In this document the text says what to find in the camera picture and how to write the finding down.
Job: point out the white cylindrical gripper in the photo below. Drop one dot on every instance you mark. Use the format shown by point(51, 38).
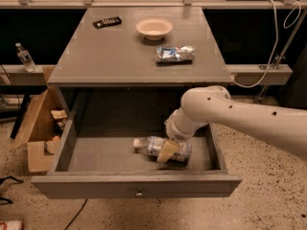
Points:
point(174, 132)

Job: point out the blue label plastic bottle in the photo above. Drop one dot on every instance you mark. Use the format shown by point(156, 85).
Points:
point(152, 146)

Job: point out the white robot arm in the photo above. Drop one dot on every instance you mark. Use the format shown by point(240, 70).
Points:
point(284, 128)

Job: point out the grey open top drawer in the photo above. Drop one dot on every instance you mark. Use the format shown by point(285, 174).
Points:
point(96, 159)

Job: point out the grey cabinet with counter top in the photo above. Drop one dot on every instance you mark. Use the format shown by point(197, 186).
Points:
point(119, 56)

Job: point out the clear water bottle on ledge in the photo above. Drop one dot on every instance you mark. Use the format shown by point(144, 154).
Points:
point(25, 57)

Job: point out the crumpled silver blue chip bag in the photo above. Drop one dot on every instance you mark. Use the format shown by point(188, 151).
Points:
point(174, 54)

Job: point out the white paper bowl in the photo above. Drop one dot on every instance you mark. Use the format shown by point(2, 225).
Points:
point(154, 28)

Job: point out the brown cardboard box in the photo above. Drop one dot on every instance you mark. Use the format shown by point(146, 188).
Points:
point(37, 131)

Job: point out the black remote control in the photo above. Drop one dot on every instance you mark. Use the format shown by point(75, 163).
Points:
point(107, 22)

